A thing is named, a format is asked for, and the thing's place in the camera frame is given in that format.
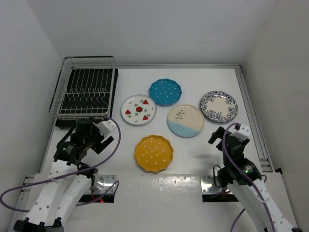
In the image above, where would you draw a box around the blue floral rim plate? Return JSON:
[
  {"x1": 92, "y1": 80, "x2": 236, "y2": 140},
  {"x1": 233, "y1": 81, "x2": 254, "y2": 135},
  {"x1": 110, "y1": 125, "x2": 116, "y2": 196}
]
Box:
[{"x1": 200, "y1": 90, "x2": 239, "y2": 123}]

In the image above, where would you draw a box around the cream blue leaf plate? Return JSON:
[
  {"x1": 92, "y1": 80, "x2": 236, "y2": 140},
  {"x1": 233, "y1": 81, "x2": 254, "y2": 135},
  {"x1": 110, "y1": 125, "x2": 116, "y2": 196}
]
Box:
[{"x1": 167, "y1": 104, "x2": 205, "y2": 138}]

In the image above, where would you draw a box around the yellow polka dot plate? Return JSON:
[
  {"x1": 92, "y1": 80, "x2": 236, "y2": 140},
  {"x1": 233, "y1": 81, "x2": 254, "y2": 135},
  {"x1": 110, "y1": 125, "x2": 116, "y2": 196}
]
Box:
[{"x1": 135, "y1": 135, "x2": 174, "y2": 173}]

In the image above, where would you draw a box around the teal polka dot plate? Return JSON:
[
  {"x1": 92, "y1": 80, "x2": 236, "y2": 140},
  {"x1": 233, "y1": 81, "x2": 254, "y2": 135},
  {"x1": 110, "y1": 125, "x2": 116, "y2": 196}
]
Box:
[{"x1": 149, "y1": 78, "x2": 182, "y2": 106}]

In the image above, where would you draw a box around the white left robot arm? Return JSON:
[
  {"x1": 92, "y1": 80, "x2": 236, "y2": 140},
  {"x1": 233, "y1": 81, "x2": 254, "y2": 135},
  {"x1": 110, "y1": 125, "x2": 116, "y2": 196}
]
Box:
[{"x1": 13, "y1": 118, "x2": 116, "y2": 232}]

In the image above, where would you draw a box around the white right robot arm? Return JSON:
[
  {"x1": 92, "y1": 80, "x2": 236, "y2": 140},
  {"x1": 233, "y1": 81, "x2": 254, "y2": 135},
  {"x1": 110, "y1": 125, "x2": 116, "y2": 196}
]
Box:
[{"x1": 208, "y1": 123, "x2": 301, "y2": 232}]

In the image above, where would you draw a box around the black drip tray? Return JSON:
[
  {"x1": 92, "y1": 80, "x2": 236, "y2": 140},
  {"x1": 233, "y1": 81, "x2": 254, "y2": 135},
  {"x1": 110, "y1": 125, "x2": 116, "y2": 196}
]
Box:
[{"x1": 56, "y1": 68, "x2": 118, "y2": 129}]

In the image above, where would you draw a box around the white watermelon pattern plate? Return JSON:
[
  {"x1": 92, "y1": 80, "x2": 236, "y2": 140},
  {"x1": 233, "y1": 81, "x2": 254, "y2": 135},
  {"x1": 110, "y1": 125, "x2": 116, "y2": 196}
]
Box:
[{"x1": 121, "y1": 94, "x2": 157, "y2": 126}]

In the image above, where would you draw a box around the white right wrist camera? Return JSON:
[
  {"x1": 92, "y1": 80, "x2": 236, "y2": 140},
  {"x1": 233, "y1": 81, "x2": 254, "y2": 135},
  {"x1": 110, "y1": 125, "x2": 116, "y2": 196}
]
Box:
[{"x1": 233, "y1": 124, "x2": 251, "y2": 141}]

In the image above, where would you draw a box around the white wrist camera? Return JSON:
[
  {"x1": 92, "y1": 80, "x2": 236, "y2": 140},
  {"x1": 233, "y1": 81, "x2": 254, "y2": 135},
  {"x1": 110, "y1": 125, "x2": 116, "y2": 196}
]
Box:
[
  {"x1": 233, "y1": 124, "x2": 251, "y2": 141},
  {"x1": 96, "y1": 119, "x2": 116, "y2": 137}
]

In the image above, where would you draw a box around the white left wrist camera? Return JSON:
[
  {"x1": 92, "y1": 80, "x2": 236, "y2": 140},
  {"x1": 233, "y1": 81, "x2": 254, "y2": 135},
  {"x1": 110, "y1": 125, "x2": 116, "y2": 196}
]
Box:
[{"x1": 96, "y1": 119, "x2": 116, "y2": 137}]

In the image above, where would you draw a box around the silver wire dish rack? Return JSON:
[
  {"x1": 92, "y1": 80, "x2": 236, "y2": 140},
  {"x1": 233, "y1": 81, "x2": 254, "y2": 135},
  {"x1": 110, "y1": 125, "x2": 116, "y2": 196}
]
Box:
[{"x1": 49, "y1": 56, "x2": 118, "y2": 120}]

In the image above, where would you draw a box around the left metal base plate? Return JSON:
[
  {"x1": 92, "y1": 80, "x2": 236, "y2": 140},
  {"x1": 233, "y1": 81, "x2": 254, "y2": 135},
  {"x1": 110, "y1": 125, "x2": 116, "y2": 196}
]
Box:
[{"x1": 91, "y1": 174, "x2": 117, "y2": 195}]

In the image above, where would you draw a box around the metal base plate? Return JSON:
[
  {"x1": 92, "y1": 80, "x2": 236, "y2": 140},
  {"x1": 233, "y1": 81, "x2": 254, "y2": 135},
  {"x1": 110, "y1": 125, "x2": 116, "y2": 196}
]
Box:
[
  {"x1": 200, "y1": 175, "x2": 218, "y2": 195},
  {"x1": 91, "y1": 174, "x2": 117, "y2": 195}
]

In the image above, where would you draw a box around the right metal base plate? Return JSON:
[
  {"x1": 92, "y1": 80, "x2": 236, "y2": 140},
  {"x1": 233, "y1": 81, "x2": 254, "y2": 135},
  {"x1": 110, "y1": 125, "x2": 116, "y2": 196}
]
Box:
[{"x1": 200, "y1": 175, "x2": 218, "y2": 195}]

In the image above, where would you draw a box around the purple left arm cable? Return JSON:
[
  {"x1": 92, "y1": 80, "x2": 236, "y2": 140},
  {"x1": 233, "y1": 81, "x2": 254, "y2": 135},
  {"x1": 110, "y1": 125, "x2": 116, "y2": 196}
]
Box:
[{"x1": 0, "y1": 117, "x2": 121, "y2": 213}]

